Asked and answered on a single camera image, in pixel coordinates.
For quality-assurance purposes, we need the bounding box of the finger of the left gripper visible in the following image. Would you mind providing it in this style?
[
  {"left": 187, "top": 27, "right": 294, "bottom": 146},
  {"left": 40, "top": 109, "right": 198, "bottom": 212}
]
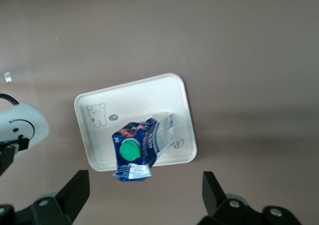
[{"left": 0, "top": 138, "right": 29, "bottom": 176}]

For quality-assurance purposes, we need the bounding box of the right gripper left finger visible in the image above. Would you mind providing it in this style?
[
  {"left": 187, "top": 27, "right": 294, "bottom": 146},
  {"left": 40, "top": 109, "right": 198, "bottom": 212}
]
[{"left": 0, "top": 169, "right": 90, "bottom": 225}]

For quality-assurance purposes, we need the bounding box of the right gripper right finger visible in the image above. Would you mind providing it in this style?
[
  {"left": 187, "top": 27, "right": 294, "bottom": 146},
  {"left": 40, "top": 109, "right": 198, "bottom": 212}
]
[{"left": 199, "top": 171, "right": 302, "bottom": 225}]

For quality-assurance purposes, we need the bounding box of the white smiley mug black handle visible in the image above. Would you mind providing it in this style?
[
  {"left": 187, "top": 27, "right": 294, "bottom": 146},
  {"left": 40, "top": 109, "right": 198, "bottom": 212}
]
[{"left": 0, "top": 93, "right": 50, "bottom": 158}]

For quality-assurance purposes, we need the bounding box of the blue white milk carton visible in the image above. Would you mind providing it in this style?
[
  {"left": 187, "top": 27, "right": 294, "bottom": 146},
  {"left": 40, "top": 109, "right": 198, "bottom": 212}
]
[{"left": 111, "top": 112, "right": 175, "bottom": 183}]

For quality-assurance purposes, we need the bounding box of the cream tray with rabbit print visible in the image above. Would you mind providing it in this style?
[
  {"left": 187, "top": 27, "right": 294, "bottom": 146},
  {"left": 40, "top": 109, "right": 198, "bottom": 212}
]
[{"left": 74, "top": 72, "right": 198, "bottom": 172}]

